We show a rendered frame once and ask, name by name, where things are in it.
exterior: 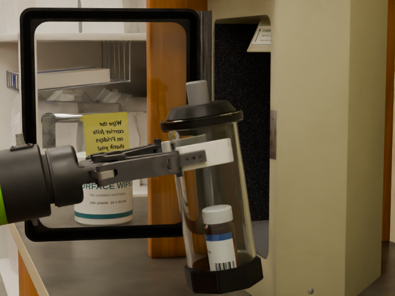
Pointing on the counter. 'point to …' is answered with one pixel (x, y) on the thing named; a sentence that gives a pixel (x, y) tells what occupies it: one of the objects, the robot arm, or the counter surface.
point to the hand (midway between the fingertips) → (203, 150)
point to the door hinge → (206, 49)
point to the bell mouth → (261, 37)
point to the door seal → (32, 102)
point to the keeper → (273, 134)
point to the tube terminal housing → (322, 141)
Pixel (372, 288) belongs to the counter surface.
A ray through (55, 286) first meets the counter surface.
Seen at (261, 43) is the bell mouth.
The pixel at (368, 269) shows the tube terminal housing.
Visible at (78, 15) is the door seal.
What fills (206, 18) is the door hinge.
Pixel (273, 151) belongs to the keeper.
